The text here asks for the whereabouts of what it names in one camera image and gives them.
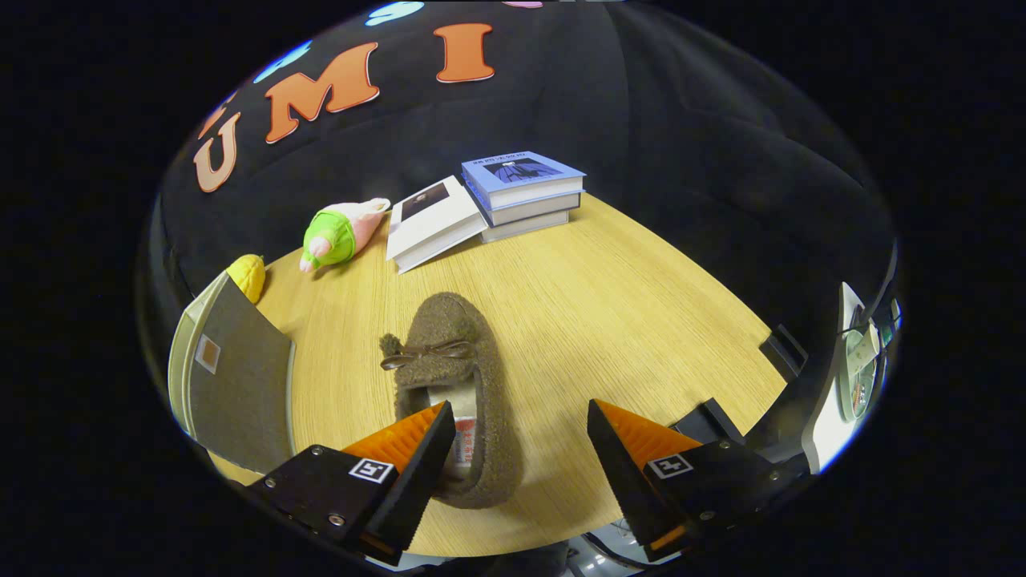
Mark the black backdrop cloth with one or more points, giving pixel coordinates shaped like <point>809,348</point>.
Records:
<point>641,120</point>

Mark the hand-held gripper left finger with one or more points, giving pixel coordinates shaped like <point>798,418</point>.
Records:
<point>417,485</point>

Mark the yellow knitted plush ball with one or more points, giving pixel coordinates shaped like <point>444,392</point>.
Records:
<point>248,276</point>

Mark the white panel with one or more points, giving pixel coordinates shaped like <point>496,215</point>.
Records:
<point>826,433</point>

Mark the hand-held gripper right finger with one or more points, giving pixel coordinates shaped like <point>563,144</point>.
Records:
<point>621,477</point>

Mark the dark cover book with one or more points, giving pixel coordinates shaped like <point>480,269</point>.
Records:
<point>533,210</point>

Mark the grey fabric storage box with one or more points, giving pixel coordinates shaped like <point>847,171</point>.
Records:
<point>240,385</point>

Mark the white cover book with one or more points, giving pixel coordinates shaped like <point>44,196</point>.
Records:
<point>525,227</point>

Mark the black table edge bracket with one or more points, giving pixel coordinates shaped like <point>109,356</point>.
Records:
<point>709,421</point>
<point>784,353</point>

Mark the blue cover book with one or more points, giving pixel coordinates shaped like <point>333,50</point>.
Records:
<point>521,170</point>

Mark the pink plush toy green outfit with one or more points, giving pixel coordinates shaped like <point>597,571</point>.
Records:
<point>333,236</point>

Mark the brown fuzzy shoe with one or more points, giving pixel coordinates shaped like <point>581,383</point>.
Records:
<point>449,320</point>

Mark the white book with portrait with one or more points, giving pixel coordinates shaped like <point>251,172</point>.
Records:
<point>437,224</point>

